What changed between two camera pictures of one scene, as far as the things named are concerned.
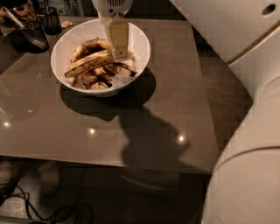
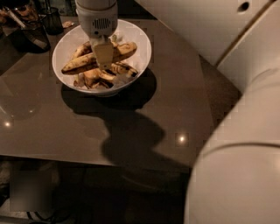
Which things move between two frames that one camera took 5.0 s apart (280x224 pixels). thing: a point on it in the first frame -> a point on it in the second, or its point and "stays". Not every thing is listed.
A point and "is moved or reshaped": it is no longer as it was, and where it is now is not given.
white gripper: x=112 y=7 -> x=97 y=23
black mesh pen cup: x=50 y=21 stays
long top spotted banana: x=96 y=60 is moved or reshaped
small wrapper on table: x=66 y=24 stays
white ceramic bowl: x=61 y=53 stays
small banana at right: x=122 y=68 stays
